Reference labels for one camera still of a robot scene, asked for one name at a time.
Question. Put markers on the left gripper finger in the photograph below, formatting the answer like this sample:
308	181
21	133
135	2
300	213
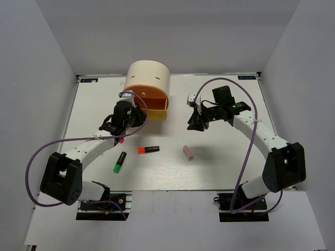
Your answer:
133	120
140	116

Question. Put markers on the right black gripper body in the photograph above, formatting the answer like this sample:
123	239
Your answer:
212	113

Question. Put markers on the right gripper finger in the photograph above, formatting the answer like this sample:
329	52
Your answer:
194	117
199	125

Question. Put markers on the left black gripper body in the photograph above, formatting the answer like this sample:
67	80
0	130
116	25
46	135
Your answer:
127	123

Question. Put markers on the yellow drawer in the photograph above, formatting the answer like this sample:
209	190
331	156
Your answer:
157	108

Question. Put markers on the orange drawer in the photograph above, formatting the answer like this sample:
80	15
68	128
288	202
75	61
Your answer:
147	91

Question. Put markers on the orange highlighter marker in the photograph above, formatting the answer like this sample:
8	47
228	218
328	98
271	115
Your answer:
149	149

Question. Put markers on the green highlighter marker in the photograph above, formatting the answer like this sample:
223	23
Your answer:
119	162

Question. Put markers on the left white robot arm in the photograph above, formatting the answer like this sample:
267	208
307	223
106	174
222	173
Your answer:
62	179

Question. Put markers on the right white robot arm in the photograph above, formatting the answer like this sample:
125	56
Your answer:
284	161

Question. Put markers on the pink eraser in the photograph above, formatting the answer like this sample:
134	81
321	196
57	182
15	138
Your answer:
188	153

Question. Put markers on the right blue label sticker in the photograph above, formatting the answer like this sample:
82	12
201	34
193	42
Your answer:
246	77

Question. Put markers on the blue label sticker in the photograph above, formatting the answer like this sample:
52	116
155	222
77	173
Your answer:
246	77
89	80

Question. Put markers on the cream round drawer organizer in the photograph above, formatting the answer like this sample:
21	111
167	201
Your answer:
146	72

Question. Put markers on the left blue label sticker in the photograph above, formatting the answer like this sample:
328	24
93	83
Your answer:
89	80

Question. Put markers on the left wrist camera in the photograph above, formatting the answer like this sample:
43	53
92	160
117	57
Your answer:
127	96

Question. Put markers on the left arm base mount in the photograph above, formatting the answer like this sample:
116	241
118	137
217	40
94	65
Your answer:
116	208

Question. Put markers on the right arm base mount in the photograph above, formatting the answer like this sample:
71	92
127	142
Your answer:
253	213

